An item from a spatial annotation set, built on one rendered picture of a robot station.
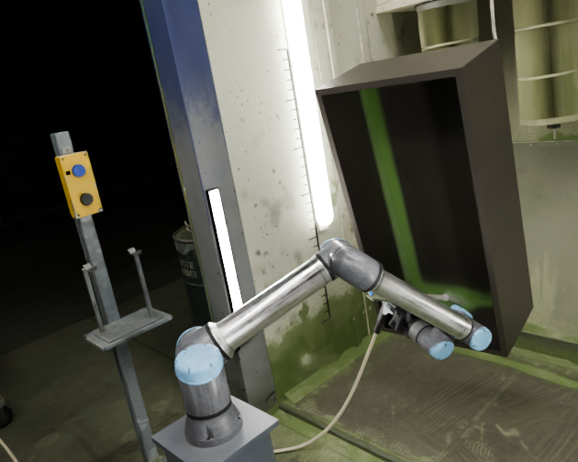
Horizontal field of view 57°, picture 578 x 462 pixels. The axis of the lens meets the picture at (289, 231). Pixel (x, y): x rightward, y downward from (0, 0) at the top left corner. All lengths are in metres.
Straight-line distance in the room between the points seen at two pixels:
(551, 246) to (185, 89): 2.12
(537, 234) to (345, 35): 1.56
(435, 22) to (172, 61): 1.55
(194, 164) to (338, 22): 1.22
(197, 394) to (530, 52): 2.28
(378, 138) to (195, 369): 1.38
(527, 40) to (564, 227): 1.02
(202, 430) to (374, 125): 1.50
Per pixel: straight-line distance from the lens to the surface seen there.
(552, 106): 3.05
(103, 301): 2.50
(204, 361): 1.71
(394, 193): 2.61
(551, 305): 3.20
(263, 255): 2.70
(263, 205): 2.67
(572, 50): 3.04
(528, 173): 3.45
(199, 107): 2.45
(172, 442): 1.88
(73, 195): 2.33
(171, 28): 2.44
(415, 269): 2.80
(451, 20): 3.27
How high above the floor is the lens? 1.68
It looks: 15 degrees down
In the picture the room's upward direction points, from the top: 10 degrees counter-clockwise
